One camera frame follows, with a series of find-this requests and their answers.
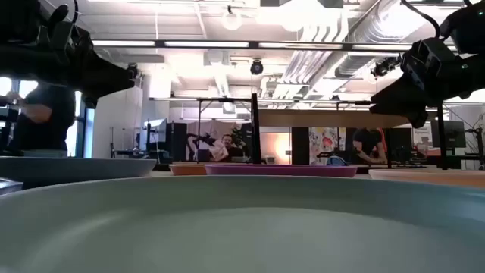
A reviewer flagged black beam with light strips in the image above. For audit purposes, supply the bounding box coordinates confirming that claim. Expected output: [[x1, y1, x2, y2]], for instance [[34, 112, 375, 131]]
[[90, 39, 459, 53]]

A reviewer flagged grey computer monitor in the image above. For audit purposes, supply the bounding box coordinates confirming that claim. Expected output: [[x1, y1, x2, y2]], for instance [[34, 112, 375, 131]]
[[142, 118, 168, 144]]

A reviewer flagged person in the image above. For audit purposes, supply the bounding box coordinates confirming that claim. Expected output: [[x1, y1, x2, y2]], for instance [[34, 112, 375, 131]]
[[211, 133, 246, 163], [0, 81, 77, 158], [352, 127, 390, 165]]

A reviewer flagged black computer monitor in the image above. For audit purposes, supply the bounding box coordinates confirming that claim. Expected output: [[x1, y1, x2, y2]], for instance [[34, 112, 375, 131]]
[[430, 120, 467, 149]]

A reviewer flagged silver ventilation duct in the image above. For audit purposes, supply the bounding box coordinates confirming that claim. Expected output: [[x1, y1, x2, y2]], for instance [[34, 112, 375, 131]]
[[282, 0, 429, 86]]

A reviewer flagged sage green plate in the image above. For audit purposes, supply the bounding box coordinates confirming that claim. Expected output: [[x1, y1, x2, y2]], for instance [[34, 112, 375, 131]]
[[0, 174, 485, 273]]

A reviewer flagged blue plate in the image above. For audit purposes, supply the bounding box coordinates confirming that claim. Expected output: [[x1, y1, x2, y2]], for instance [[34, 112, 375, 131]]
[[0, 156, 158, 190]]

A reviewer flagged terracotta orange plate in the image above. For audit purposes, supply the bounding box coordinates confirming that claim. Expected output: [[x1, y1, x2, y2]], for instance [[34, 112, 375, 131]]
[[168, 162, 208, 177]]

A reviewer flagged purple plate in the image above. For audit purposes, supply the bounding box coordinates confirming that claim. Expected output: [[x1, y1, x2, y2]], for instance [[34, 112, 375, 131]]
[[204, 163, 358, 179]]

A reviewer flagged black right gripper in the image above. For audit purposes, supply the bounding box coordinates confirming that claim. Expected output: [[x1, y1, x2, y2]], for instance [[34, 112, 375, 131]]
[[369, 52, 485, 129]]

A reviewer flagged white ring light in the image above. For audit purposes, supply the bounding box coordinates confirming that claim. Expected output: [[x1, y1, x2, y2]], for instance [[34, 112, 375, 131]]
[[221, 4, 243, 32]]

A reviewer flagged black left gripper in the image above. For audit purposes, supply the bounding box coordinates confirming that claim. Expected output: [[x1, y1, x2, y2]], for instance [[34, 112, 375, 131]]
[[47, 3, 137, 109]]

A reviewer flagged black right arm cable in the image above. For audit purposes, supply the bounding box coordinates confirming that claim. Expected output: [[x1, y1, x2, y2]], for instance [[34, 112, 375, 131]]
[[399, 0, 443, 39]]

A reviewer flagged wooden shelf with black legs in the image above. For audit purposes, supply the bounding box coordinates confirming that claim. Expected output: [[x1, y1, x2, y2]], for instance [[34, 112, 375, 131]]
[[250, 93, 449, 171]]

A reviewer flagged colourful floral poster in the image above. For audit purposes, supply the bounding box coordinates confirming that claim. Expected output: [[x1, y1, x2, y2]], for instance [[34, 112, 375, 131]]
[[308, 127, 346, 166]]

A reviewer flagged blue round object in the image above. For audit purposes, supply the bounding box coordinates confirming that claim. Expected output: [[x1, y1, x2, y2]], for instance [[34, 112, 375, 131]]
[[326, 155, 349, 167]]

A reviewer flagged cream plate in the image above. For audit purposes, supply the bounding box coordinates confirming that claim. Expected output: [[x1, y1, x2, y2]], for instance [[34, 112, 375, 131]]
[[368, 168, 485, 190]]

